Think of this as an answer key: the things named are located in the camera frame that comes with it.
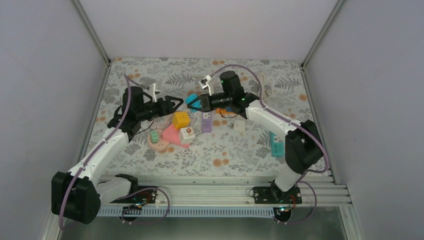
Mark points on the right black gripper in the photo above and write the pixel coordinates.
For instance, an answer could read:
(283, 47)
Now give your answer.
(206, 104)

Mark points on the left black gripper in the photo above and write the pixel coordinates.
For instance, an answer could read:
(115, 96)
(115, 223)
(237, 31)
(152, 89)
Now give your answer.
(169, 109)

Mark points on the yellow cube socket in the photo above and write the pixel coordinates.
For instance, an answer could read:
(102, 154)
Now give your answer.
(180, 120)

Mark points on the purple power strip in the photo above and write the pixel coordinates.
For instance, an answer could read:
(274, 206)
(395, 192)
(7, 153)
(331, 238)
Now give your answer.
(206, 122)

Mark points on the pink triangular power strip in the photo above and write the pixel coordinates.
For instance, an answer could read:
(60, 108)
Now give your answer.
(171, 135)

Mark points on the white plug adapter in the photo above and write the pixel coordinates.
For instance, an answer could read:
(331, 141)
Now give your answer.
(186, 135)

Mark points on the white square plug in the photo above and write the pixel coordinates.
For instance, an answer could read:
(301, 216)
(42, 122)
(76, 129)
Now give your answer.
(239, 126)

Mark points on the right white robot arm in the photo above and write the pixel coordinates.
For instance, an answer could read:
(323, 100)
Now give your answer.
(303, 147)

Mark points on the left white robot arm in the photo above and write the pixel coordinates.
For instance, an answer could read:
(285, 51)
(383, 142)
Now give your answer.
(78, 194)

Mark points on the small green plug adapter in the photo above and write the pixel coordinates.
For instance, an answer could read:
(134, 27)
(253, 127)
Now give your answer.
(154, 136)

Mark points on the orange power strip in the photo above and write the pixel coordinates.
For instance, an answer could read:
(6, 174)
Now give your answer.
(225, 111)

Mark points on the teal power strip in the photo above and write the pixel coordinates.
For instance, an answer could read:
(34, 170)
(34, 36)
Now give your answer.
(277, 147)

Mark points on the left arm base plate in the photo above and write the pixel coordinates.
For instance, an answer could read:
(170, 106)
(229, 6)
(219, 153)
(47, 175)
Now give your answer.
(147, 196)

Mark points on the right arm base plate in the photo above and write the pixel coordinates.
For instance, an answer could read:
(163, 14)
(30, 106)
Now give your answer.
(273, 195)

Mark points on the aluminium rail frame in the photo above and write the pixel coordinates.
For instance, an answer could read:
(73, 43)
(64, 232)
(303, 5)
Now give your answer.
(232, 191)

